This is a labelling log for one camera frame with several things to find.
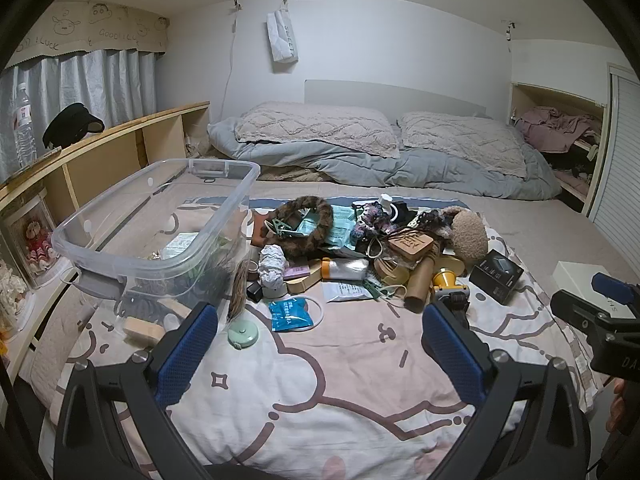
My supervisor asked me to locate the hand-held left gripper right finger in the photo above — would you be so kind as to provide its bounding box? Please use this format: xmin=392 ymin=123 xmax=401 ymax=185
xmin=421 ymin=294 xmax=593 ymax=480

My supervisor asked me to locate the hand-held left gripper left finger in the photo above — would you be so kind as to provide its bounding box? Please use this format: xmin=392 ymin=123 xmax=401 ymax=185
xmin=59 ymin=302 xmax=219 ymax=480

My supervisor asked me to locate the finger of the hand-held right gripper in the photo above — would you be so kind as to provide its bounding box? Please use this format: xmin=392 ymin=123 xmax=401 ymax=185
xmin=591 ymin=272 xmax=633 ymax=306
xmin=550 ymin=289 xmax=608 ymax=336

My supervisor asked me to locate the green peg with white loop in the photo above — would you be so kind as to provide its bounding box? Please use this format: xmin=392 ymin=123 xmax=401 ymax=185
xmin=362 ymin=280 xmax=406 ymax=302

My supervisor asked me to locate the clear plastic storage bin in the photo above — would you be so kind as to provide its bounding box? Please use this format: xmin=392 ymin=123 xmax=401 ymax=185
xmin=51 ymin=158 xmax=261 ymax=333

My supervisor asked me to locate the person's right hand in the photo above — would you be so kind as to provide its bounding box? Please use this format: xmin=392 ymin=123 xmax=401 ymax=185
xmin=606 ymin=379 xmax=627 ymax=433

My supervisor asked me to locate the white box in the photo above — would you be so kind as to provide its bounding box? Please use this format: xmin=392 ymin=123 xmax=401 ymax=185
xmin=552 ymin=260 xmax=608 ymax=293

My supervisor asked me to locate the wooden block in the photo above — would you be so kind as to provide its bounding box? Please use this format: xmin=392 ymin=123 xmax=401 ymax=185
xmin=124 ymin=316 xmax=166 ymax=348

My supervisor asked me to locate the yellow plastic tool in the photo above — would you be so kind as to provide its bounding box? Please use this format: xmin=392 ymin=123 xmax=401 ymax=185
xmin=431 ymin=267 xmax=471 ymax=306

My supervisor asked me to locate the cardboard tube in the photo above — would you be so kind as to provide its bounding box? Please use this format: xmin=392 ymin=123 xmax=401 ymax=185
xmin=404 ymin=255 xmax=443 ymax=313

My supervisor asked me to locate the black feather item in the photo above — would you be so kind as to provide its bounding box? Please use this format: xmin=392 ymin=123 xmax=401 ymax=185
xmin=195 ymin=265 xmax=236 ymax=302

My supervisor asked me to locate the black product box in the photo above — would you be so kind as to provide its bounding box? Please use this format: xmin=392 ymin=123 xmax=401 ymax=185
xmin=469 ymin=249 xmax=525 ymax=306

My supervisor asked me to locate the tan oval case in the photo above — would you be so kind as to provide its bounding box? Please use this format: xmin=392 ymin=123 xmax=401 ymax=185
xmin=440 ymin=254 xmax=471 ymax=275

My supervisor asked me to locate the bed with beige sheet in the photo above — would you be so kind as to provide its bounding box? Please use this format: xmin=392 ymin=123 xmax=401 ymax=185
xmin=30 ymin=157 xmax=640 ymax=461

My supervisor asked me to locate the beige round container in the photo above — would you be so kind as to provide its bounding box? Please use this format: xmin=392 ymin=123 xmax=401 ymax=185
xmin=372 ymin=255 xmax=411 ymax=283

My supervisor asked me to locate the blue packet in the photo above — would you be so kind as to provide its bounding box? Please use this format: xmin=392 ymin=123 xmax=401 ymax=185
xmin=267 ymin=297 xmax=313 ymax=333

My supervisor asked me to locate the green snack packet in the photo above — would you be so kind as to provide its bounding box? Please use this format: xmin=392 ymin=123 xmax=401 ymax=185
xmin=160 ymin=232 xmax=202 ymax=261

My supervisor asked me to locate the brown embossed cardboard box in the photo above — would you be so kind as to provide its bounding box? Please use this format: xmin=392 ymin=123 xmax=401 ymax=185
xmin=387 ymin=230 xmax=435 ymax=263

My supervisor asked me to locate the brown plush toy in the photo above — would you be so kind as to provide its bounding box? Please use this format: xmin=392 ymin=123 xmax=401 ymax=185
xmin=440 ymin=206 xmax=488 ymax=261

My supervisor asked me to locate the white printed packet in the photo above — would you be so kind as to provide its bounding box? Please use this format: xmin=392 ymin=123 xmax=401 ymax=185
xmin=321 ymin=281 xmax=368 ymax=305

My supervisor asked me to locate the white patterned crumpled cloth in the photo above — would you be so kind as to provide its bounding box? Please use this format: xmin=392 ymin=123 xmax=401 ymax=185
xmin=259 ymin=245 xmax=287 ymax=286

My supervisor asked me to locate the white louvre door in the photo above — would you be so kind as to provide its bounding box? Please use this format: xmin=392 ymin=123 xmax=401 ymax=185
xmin=589 ymin=62 xmax=640 ymax=253

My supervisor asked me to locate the silver pouch with orange cap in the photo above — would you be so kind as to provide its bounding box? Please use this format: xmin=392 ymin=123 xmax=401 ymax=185
xmin=320 ymin=257 xmax=371 ymax=281

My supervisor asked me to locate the beige small box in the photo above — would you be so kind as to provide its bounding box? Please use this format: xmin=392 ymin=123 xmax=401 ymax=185
xmin=286 ymin=260 xmax=326 ymax=294

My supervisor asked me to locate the grey-green hanger clip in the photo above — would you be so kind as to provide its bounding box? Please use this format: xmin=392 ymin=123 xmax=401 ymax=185
xmin=260 ymin=217 xmax=296 ymax=238

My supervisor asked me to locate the multicolour crochet item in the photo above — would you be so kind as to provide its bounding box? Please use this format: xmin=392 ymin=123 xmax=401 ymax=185
xmin=350 ymin=201 xmax=396 ymax=241

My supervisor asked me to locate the pile of pink clothes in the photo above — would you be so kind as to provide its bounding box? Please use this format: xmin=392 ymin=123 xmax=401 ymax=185
xmin=515 ymin=106 xmax=601 ymax=153

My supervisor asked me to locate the teal packet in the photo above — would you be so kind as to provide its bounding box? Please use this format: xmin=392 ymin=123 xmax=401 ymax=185
xmin=295 ymin=204 xmax=358 ymax=251

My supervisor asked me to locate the grey duvet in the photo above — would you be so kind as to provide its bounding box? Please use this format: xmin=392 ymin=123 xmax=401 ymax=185
xmin=207 ymin=117 xmax=563 ymax=201

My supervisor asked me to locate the doll in clear dome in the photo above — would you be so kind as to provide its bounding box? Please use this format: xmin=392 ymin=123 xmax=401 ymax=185
xmin=0 ymin=195 xmax=58 ymax=288

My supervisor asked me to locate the white plush toy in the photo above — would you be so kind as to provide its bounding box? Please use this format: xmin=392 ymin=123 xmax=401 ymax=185
xmin=0 ymin=260 xmax=27 ymax=321

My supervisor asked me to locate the brown fur headband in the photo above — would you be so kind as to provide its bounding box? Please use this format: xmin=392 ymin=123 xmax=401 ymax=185
xmin=260 ymin=195 xmax=335 ymax=261

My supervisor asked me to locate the beige quilted pillow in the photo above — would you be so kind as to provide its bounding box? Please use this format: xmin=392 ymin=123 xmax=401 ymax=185
xmin=235 ymin=101 xmax=401 ymax=158
xmin=397 ymin=111 xmax=531 ymax=178

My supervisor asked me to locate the beige fleece blanket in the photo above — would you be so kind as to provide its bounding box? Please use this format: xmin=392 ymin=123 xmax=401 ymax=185
xmin=260 ymin=165 xmax=331 ymax=183

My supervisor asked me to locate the wooden shelf unit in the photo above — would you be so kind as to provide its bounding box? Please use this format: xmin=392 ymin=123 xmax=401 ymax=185
xmin=0 ymin=101 xmax=211 ymax=396

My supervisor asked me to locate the black cap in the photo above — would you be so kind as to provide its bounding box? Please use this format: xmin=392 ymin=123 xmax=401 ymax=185
xmin=42 ymin=102 xmax=105 ymax=148

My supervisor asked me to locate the grey headboard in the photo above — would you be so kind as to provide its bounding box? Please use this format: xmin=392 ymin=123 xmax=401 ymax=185
xmin=304 ymin=79 xmax=488 ymax=120

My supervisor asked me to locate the clear water bottle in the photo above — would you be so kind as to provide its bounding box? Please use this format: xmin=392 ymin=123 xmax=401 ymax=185
xmin=11 ymin=82 xmax=37 ymax=166

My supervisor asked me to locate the grey curtain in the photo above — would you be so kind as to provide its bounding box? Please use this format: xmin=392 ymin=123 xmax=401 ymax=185
xmin=0 ymin=49 xmax=158 ymax=181

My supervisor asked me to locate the white paper bag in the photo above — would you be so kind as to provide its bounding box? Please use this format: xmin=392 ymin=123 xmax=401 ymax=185
xmin=266 ymin=10 xmax=299 ymax=63

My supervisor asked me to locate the beige valance with drawings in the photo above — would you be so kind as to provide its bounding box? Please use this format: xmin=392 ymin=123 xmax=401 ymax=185
xmin=2 ymin=1 xmax=170 ymax=68

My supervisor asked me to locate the cream wall niche shelf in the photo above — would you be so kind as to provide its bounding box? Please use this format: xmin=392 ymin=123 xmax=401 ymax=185
xmin=509 ymin=82 xmax=608 ymax=216

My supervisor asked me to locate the white wall cable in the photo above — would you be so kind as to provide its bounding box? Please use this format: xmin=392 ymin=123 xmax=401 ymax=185
xmin=220 ymin=2 xmax=241 ymax=123

